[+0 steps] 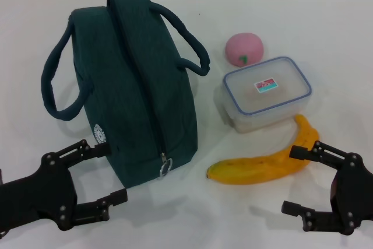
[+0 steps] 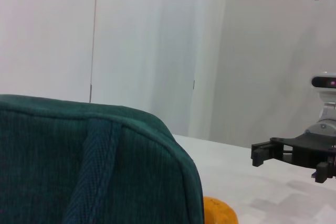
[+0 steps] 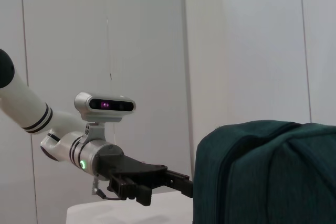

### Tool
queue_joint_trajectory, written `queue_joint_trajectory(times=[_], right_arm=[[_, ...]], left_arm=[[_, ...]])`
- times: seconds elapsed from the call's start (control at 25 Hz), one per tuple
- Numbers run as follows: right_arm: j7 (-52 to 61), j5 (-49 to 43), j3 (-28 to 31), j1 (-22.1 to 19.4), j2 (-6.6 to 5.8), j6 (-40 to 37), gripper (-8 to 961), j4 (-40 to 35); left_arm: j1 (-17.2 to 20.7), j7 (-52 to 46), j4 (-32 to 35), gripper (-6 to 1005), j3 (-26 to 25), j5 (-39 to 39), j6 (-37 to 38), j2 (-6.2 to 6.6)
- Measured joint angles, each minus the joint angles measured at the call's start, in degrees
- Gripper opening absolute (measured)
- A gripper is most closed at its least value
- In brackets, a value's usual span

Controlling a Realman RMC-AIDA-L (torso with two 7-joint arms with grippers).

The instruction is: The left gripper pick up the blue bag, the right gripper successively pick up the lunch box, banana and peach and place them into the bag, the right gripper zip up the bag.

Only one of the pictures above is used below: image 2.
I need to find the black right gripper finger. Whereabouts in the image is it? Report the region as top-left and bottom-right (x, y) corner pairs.
(251, 142), (274, 167)
(48, 161), (329, 184)

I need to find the yellow banana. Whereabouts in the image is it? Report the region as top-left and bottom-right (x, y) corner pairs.
(203, 196), (239, 224)

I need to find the dark teal insulated lunch bag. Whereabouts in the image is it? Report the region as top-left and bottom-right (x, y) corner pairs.
(0, 94), (205, 224)

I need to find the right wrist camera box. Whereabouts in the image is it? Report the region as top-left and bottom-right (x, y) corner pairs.
(311, 71), (336, 101)

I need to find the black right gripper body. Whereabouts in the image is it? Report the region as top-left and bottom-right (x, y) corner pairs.
(270, 132), (336, 169)

